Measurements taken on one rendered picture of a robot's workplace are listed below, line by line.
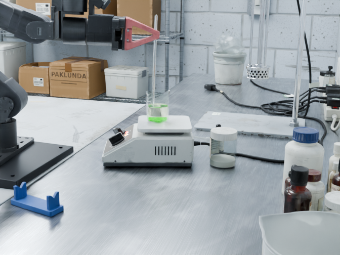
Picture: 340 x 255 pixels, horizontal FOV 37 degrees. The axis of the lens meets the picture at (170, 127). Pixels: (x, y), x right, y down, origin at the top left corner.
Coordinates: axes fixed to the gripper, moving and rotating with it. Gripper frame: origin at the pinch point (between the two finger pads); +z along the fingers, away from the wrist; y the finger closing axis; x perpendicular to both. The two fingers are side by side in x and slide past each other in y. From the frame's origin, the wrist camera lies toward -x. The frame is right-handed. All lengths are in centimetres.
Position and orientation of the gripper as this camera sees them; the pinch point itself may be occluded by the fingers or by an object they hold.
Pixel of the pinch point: (155, 34)
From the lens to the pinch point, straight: 111.1
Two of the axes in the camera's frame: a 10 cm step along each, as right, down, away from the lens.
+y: -0.6, -2.7, 9.6
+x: -0.5, 9.6, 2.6
